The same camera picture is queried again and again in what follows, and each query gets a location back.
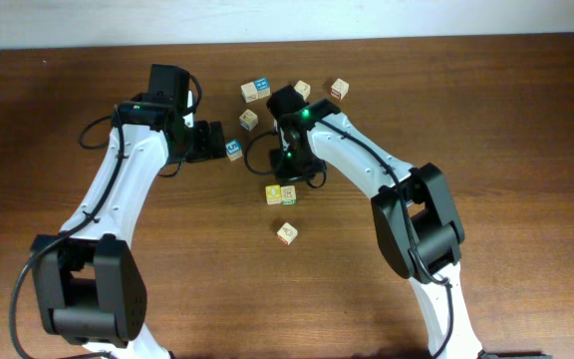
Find green label wooden block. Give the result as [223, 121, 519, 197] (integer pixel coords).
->
[281, 185, 297, 205]

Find yellow letter wooden block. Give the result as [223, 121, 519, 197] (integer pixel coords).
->
[265, 184, 282, 205]

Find red label wooden block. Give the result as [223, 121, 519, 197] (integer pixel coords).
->
[277, 222, 298, 245]

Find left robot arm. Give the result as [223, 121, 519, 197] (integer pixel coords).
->
[20, 64, 226, 358]

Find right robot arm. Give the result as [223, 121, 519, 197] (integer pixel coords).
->
[266, 85, 483, 358]

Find blue number five block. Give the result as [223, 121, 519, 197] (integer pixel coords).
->
[225, 139, 243, 162]

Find blue edged wooden block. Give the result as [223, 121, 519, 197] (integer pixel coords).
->
[239, 109, 259, 132]

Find plain wooden block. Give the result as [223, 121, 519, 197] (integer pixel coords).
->
[241, 82, 258, 103]

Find green wooden block far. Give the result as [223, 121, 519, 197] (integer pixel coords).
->
[294, 80, 311, 101]

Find blue top wooden block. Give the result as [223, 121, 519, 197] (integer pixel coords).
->
[254, 78, 271, 99]

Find red wooden block far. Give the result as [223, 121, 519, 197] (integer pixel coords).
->
[330, 78, 349, 101]

